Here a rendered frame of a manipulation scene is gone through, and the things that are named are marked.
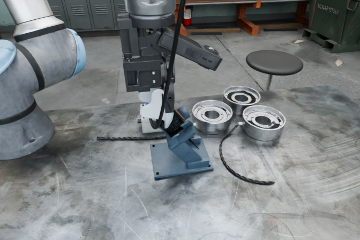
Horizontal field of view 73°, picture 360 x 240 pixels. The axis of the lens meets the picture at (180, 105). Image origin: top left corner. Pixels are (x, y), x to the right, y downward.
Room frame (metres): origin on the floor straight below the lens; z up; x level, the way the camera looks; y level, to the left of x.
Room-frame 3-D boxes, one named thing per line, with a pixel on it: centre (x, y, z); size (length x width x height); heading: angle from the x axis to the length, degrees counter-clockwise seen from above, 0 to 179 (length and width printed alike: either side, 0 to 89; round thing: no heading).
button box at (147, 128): (0.52, 0.07, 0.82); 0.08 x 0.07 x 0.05; 99
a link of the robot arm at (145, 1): (0.38, 0.04, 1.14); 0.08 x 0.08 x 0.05
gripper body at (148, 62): (0.38, 0.05, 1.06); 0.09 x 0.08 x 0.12; 101
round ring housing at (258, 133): (0.50, -0.21, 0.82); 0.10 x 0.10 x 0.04
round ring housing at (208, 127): (0.52, -0.08, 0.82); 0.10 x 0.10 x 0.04
